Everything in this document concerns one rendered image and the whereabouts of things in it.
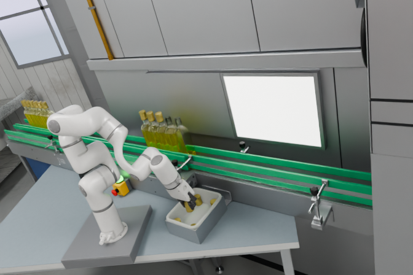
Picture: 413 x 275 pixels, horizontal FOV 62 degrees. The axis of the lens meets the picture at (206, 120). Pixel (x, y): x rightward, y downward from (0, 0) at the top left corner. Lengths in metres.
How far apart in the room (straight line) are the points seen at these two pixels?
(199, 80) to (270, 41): 0.40
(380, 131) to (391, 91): 0.11
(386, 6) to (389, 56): 0.11
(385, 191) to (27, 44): 4.28
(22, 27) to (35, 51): 0.29
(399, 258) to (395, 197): 0.23
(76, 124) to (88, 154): 0.20
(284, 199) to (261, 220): 0.14
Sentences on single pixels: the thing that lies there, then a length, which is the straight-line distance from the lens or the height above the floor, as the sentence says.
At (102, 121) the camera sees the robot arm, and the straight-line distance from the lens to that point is 1.35.
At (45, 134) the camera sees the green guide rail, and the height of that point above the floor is 0.94.
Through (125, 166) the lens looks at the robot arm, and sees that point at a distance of 1.33.
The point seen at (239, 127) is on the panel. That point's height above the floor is 1.05.
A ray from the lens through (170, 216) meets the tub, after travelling 1.57.
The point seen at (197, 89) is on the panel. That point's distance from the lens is 1.64.
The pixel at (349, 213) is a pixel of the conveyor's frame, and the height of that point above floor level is 0.84.
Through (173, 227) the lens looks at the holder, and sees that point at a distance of 1.56.
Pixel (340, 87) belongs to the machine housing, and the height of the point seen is 1.25.
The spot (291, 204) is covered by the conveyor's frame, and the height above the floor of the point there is 0.82.
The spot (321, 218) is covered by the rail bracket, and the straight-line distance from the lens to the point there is 1.34.
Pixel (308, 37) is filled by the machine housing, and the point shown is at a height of 1.45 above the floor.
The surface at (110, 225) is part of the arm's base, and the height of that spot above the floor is 0.87.
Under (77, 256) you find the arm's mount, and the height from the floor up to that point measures 0.80.
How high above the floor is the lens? 1.81
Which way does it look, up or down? 26 degrees down
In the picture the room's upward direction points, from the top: 15 degrees counter-clockwise
